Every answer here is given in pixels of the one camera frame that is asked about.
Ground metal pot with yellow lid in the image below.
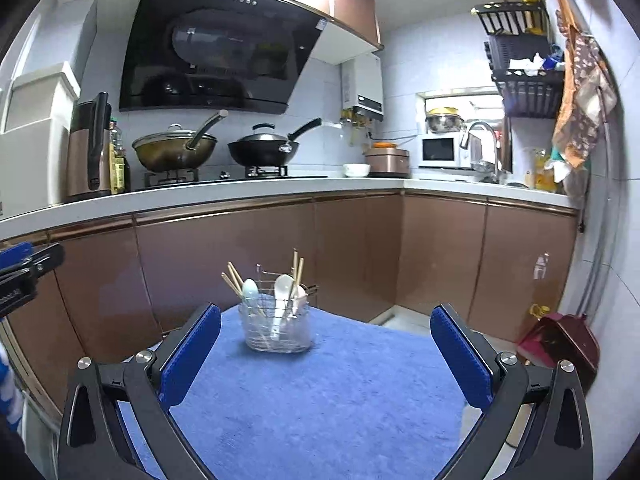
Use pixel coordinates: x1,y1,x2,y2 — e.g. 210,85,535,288
424,106,464,135

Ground white microwave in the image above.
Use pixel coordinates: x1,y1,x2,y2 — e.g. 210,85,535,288
418,133,474,170

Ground steel electric kettle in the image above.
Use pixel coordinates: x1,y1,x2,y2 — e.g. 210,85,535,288
66,92,114,199

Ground chrome faucet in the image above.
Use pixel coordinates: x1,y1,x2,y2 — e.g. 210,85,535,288
459,120,503,182

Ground brown kitchen base cabinets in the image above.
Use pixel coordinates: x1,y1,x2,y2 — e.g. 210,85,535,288
0,191,582,411

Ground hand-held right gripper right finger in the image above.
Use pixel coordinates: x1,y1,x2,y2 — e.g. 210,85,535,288
431,304,594,480

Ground white water heater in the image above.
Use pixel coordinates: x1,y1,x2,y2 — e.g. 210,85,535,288
341,55,385,124

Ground wire utensil holder clear cup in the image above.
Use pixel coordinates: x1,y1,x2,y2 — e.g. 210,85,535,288
239,262,320,354

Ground gas stove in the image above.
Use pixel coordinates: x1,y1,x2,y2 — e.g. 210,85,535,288
142,164,329,187

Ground white tall cabinet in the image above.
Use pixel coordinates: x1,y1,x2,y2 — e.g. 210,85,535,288
0,0,99,217

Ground dark red dustpan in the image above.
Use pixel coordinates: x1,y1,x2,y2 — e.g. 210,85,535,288
516,312,600,380

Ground white cloth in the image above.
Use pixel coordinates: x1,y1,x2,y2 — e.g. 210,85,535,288
507,52,544,74

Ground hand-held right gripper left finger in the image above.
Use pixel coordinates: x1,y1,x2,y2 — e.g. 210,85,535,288
57,302,222,480

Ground black dish rack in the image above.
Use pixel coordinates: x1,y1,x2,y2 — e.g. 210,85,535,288
472,2,566,120

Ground bronze wok with glass lid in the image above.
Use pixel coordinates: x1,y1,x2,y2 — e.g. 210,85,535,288
132,110,229,172

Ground white plastic spoon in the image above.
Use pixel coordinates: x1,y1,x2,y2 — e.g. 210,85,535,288
270,274,297,342
242,278,261,312

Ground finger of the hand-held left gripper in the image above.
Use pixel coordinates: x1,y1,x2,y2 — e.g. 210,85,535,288
0,242,66,282

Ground patterned apron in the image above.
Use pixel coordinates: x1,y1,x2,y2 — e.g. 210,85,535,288
549,0,619,172

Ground copper rice cooker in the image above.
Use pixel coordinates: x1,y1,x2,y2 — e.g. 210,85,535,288
363,142,411,179

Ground black wok with lid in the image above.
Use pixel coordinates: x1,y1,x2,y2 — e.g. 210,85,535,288
227,117,323,167

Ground yellow oil bottle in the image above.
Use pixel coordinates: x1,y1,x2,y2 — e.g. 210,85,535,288
534,150,559,194

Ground blue towel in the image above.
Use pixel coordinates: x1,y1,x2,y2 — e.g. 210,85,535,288
117,305,473,480

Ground cooking oil bottle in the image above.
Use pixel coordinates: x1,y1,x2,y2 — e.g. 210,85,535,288
108,119,132,195

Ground black range hood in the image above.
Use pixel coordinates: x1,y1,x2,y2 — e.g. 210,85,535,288
119,0,332,115

